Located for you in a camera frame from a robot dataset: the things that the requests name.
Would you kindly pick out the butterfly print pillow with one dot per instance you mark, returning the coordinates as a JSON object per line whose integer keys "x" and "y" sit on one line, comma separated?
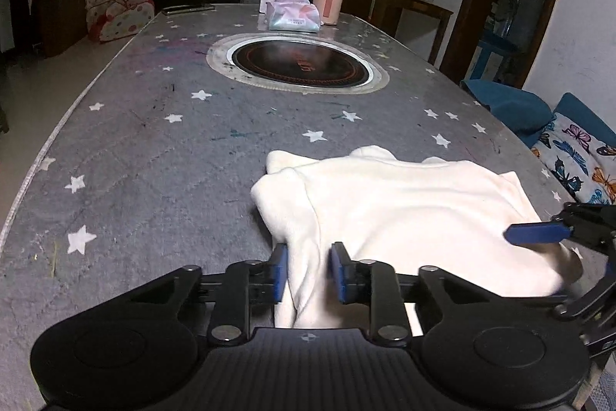
{"x": 577, "y": 151}

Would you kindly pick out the grey star tablecloth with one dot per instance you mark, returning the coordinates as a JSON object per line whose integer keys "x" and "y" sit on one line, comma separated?
{"x": 168, "y": 160}

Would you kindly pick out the round black induction cooktop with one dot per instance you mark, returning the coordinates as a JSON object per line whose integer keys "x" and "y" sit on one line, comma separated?
{"x": 298, "y": 62}

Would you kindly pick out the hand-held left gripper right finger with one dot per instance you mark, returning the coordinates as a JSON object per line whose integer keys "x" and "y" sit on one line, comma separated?
{"x": 341, "y": 271}

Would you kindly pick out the small blue table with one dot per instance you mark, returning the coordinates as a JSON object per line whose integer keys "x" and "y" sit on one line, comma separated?
{"x": 495, "y": 47}

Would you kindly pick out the dark wooden side table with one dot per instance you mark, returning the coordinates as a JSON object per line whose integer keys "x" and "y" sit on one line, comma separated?
{"x": 418, "y": 4}

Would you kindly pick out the blue sofa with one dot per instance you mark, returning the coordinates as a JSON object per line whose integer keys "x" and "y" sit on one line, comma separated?
{"x": 515, "y": 107}

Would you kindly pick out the cream white garment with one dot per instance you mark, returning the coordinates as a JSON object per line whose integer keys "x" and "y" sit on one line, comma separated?
{"x": 409, "y": 209}

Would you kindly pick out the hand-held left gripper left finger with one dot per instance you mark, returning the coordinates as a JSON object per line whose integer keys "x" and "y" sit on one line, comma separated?
{"x": 281, "y": 271}

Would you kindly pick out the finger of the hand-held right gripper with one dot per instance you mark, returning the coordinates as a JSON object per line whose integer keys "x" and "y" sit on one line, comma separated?
{"x": 534, "y": 233}
{"x": 584, "y": 300}

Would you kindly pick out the pink children's play tent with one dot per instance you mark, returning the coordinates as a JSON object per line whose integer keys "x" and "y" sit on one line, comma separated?
{"x": 120, "y": 18}

